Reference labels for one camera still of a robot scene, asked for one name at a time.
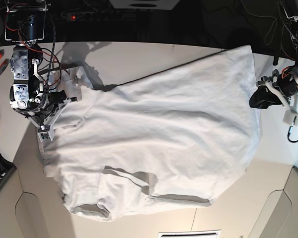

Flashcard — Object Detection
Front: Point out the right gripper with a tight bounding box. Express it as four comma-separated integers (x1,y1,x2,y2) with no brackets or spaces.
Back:
22,90,77,129

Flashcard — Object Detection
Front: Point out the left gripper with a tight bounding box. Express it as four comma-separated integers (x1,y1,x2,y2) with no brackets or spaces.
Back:
249,65,298,114

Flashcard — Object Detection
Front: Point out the white t-shirt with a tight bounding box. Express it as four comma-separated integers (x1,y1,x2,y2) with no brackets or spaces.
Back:
40,46,260,222

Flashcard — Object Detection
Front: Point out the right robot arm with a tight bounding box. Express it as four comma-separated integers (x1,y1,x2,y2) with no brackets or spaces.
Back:
4,0,69,133

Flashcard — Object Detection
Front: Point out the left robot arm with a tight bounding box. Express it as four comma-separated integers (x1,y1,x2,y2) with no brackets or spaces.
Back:
249,0,298,109

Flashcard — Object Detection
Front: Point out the power strip with red light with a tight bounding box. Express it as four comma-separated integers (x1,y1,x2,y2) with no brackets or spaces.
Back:
61,11,123,22

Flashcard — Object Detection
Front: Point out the white vent grille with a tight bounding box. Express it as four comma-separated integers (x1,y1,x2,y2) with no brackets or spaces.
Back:
158,230,221,238

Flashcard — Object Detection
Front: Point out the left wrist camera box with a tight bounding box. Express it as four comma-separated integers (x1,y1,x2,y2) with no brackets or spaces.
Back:
283,110,298,126

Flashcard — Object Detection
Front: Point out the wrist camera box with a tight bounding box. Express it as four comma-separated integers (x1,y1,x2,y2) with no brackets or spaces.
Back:
37,125,54,142
283,110,298,126

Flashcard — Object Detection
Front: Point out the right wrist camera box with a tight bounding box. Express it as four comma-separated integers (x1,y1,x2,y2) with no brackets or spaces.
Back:
37,125,54,142

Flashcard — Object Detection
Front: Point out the white cable on floor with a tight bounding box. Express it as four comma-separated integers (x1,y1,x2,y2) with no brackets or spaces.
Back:
238,0,289,47

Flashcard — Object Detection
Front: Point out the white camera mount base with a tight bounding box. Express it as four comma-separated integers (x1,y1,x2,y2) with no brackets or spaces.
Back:
110,0,180,10

